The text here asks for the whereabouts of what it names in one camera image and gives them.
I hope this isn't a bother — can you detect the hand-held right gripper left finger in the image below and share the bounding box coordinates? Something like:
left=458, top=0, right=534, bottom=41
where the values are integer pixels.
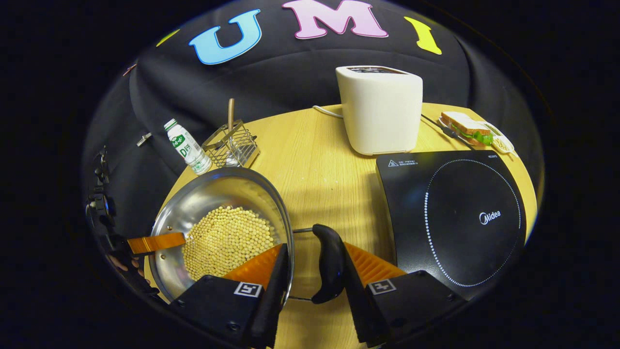
left=172, top=243, right=290, bottom=349

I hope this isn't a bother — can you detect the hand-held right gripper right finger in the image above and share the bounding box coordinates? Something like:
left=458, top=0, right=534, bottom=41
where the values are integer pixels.
left=341, top=242, right=468, bottom=347

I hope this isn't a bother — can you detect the stainless steel pot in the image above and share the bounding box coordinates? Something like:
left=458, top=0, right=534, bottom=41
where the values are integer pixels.
left=148, top=167, right=347, bottom=305

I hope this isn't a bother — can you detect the black induction cooktop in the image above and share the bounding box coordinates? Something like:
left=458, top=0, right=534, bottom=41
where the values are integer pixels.
left=375, top=150, right=527, bottom=301

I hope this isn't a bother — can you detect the pile of yellow soybeans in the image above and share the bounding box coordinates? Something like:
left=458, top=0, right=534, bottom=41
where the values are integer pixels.
left=183, top=206, right=277, bottom=282

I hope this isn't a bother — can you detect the white drink bottle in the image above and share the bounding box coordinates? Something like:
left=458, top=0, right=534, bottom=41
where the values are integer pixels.
left=164, top=119, right=213, bottom=175

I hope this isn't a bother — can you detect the white toaster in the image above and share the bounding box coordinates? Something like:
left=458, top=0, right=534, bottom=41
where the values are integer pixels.
left=336, top=65, right=423, bottom=156

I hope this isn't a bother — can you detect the sandwich with lettuce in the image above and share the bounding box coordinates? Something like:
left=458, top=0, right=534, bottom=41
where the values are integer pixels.
left=441, top=111, right=494, bottom=147

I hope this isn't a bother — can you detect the black backdrop cloth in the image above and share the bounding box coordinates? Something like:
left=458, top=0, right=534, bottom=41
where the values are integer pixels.
left=82, top=0, right=543, bottom=243

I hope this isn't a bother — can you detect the white divided bean dish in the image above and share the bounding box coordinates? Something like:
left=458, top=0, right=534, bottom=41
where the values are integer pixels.
left=484, top=121, right=515, bottom=155

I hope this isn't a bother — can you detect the wire utensil basket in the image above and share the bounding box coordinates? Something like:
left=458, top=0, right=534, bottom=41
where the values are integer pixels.
left=202, top=120, right=261, bottom=169

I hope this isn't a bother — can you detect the wooden handled spoon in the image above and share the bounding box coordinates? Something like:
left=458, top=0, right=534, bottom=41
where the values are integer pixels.
left=227, top=98, right=238, bottom=160

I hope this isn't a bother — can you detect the white toaster cable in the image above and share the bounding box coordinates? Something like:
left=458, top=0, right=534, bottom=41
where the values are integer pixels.
left=312, top=105, right=343, bottom=119

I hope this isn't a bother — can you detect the black power cable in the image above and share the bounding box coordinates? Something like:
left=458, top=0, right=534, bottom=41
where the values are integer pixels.
left=420, top=114, right=473, bottom=148

